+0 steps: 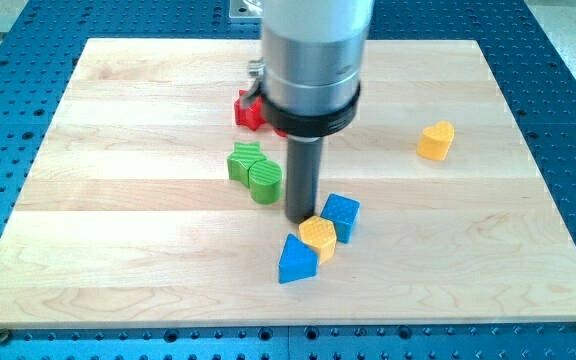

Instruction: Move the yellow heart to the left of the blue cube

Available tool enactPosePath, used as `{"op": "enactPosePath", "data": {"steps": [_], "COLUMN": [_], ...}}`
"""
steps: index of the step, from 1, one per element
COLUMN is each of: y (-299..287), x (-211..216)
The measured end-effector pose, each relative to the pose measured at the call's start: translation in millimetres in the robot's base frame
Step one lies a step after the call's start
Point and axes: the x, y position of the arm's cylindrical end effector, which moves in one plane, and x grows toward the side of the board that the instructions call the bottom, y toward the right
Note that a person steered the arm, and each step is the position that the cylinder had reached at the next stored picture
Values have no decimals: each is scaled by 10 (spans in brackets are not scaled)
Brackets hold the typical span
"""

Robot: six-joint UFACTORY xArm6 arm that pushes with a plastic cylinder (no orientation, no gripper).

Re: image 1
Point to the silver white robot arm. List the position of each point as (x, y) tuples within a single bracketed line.
[(308, 76)]

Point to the blue cube block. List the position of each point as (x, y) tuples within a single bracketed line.
[(342, 212)]

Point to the yellow heart block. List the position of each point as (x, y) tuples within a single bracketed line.
[(435, 141)]

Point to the green cylinder block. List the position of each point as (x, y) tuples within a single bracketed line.
[(265, 180)]

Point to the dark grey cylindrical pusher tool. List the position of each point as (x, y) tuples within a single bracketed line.
[(302, 176)]

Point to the green star block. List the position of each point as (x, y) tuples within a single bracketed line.
[(241, 160)]

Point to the yellow hexagon block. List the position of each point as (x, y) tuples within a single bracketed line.
[(320, 236)]

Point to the red star block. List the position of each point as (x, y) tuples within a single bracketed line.
[(250, 117)]

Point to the blue triangle block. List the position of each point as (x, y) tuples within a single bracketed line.
[(297, 261)]

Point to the light wooden board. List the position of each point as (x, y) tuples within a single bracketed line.
[(128, 217)]

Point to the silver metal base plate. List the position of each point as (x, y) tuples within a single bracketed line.
[(245, 9)]

